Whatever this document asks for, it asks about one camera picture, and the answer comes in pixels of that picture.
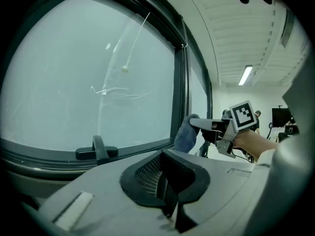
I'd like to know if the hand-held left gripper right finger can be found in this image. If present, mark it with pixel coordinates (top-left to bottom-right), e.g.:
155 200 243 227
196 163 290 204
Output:
162 148 269 236

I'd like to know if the frosted glass window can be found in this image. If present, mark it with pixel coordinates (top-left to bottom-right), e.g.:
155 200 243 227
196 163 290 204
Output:
183 26 214 122
0 0 190 181

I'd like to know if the person's right forearm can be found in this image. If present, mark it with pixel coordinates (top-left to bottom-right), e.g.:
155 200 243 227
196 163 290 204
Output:
232 129 280 163

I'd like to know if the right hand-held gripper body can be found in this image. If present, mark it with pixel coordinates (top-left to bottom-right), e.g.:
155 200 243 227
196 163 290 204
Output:
211 99 256 159

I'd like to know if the blue cloth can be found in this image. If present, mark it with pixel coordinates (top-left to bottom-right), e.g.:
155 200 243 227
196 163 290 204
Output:
173 114 202 154

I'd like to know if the white pull cord with bead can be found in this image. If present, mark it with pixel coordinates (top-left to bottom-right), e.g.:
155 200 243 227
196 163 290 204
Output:
121 11 151 74

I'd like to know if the black window handle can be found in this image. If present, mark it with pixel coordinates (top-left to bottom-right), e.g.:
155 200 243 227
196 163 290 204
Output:
75 135 119 166

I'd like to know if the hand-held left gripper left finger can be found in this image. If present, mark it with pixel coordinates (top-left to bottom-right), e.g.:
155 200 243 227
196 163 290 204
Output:
36 149 178 236

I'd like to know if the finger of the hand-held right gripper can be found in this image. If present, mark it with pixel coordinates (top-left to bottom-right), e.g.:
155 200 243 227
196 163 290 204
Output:
189 117 214 131
200 129 218 143

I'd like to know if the black monitor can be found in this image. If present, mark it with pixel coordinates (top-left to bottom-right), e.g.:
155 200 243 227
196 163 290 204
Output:
271 108 294 128

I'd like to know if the black metal window frame bar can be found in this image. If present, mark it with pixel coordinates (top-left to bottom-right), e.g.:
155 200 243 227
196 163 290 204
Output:
0 137 178 181

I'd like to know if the ceiling light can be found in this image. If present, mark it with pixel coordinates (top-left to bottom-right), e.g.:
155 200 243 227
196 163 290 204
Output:
238 64 254 86

